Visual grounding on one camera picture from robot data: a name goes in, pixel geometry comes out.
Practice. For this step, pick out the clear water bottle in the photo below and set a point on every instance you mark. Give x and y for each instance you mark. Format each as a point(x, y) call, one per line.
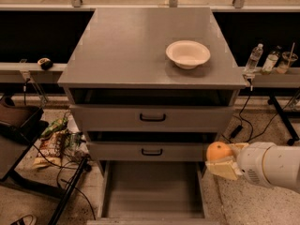
point(254, 58)

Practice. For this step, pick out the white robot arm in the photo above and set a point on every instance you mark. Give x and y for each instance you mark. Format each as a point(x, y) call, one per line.
point(263, 164)

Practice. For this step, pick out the black cart frame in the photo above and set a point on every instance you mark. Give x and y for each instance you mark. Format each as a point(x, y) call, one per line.
point(20, 127)

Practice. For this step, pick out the small black yellow device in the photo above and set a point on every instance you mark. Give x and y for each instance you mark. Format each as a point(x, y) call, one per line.
point(45, 63)

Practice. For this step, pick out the grey bottom drawer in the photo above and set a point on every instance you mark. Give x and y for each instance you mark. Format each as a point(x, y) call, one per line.
point(152, 193)

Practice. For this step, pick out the shoe with white stripes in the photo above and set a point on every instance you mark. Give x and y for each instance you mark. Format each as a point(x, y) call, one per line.
point(27, 220)

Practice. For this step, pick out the orange fruit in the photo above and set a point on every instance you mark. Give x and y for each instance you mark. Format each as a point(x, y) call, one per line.
point(218, 150)

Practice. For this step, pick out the white bowl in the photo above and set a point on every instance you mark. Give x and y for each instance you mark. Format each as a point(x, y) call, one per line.
point(188, 54)

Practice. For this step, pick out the green snack bag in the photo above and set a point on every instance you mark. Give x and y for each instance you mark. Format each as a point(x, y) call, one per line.
point(56, 125)

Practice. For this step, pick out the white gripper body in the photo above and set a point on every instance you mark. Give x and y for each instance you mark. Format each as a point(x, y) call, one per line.
point(252, 163)

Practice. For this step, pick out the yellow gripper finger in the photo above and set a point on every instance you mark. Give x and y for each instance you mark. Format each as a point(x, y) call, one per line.
point(226, 168)
point(238, 147)

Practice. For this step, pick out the plastic cup with straw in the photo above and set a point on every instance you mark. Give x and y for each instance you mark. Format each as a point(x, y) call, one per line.
point(286, 60)

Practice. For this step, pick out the brown snack bag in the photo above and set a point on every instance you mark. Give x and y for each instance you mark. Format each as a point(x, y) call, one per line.
point(50, 151)

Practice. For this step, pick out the grey middle drawer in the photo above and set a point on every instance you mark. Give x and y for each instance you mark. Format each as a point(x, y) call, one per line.
point(148, 151)

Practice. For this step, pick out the grey top drawer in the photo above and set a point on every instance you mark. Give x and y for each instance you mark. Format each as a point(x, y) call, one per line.
point(151, 118)

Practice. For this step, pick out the grey drawer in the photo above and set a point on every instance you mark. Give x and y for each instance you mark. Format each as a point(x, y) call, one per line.
point(148, 151)
point(151, 118)
point(152, 193)

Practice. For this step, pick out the black table leg with caster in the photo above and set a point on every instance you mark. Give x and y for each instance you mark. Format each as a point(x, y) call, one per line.
point(285, 118)

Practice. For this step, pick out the dark drink bottle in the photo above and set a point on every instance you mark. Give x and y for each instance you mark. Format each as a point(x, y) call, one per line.
point(271, 60)

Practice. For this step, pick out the grey drawer cabinet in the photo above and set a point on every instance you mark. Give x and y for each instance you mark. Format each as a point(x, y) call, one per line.
point(121, 60)

